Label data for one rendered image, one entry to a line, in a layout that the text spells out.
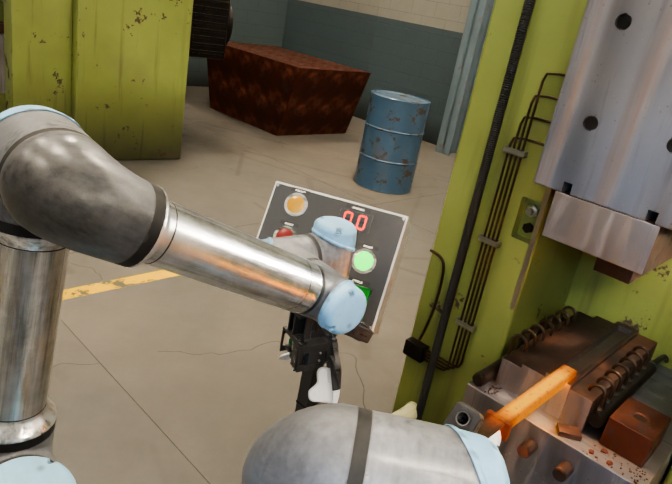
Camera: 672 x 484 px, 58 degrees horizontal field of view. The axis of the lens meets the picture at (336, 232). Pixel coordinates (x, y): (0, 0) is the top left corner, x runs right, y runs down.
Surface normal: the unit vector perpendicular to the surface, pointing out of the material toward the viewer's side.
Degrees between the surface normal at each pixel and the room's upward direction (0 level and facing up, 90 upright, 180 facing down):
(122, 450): 0
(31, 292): 89
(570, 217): 90
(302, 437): 41
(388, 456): 31
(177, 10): 90
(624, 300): 90
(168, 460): 0
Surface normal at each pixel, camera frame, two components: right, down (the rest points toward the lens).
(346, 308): 0.59, 0.39
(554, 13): -0.68, 0.15
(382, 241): -0.19, -0.21
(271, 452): -0.73, -0.43
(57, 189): 0.11, -0.02
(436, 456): 0.12, -0.74
